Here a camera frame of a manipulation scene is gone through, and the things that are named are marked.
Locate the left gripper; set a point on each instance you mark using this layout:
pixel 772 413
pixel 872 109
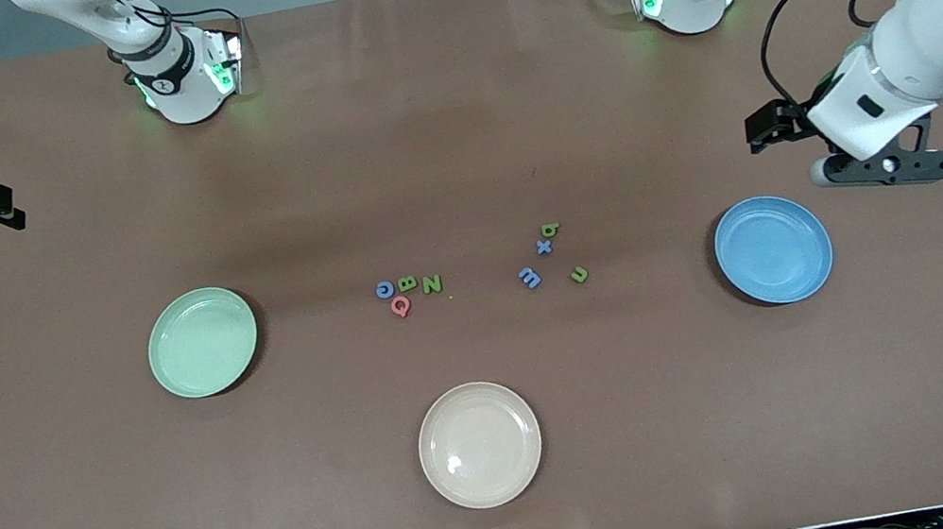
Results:
pixel 792 120

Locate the green lowercase letter n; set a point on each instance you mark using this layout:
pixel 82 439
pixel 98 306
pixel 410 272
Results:
pixel 579 275

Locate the green lowercase letter b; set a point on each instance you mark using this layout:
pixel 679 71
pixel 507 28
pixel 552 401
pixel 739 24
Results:
pixel 551 230

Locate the blue lowercase letter x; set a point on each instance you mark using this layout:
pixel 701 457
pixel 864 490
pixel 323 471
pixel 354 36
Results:
pixel 544 246

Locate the blue lowercase letter m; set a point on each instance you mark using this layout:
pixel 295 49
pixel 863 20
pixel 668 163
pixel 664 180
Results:
pixel 529 278

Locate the green uppercase letter N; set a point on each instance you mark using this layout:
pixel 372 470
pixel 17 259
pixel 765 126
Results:
pixel 433 284

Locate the green uppercase letter B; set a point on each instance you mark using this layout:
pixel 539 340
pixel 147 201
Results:
pixel 407 284

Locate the blue uppercase letter G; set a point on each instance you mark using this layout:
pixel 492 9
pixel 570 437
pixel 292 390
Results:
pixel 380 291

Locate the red uppercase letter Q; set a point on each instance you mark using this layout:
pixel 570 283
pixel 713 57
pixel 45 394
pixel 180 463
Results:
pixel 395 308

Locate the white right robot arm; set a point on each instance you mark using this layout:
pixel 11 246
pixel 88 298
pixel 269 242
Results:
pixel 178 84

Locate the blue plate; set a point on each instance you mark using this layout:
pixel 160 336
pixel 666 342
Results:
pixel 773 250

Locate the light green plate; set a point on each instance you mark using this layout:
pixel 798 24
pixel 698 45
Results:
pixel 202 343

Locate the brown table cover cloth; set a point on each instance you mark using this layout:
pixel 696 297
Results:
pixel 93 519

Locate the beige plate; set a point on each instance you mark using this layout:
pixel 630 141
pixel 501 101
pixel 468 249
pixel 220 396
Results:
pixel 480 445

